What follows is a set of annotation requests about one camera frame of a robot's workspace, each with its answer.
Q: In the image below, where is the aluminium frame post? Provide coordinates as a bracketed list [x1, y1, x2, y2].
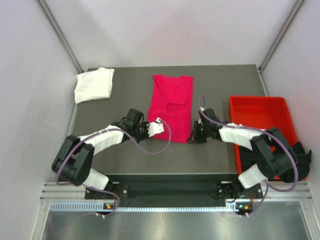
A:
[35, 0, 83, 74]
[258, 0, 306, 74]

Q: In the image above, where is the red plastic bin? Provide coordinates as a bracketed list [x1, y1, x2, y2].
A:
[228, 95, 311, 182]

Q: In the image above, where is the right aluminium frame post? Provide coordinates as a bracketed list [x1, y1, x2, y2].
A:
[258, 0, 306, 74]

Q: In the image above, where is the pink t-shirt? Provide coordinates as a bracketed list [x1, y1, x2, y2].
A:
[147, 74, 194, 144]

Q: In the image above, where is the slotted grey cable duct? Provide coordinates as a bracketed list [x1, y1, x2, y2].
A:
[50, 201, 250, 213]

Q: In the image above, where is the black t-shirt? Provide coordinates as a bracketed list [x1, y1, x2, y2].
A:
[234, 141, 312, 183]

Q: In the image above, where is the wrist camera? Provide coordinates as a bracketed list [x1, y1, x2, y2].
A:
[147, 117, 165, 138]
[198, 107, 220, 125]

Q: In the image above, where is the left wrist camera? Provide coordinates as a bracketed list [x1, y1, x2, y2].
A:
[147, 117, 165, 138]

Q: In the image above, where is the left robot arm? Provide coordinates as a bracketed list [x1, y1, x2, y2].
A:
[51, 108, 151, 199]

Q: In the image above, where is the left aluminium frame post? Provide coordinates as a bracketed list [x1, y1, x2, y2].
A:
[35, 0, 83, 74]

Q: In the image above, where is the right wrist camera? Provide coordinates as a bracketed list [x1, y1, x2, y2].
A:
[198, 107, 220, 125]

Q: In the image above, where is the folded white t-shirt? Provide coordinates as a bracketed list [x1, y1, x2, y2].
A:
[74, 67, 115, 104]

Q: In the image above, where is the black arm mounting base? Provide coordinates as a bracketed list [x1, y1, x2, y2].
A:
[84, 181, 263, 208]

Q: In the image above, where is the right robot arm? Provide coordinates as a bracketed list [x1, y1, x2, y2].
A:
[187, 117, 299, 198]

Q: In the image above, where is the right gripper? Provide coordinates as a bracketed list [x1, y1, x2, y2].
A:
[187, 121, 211, 144]

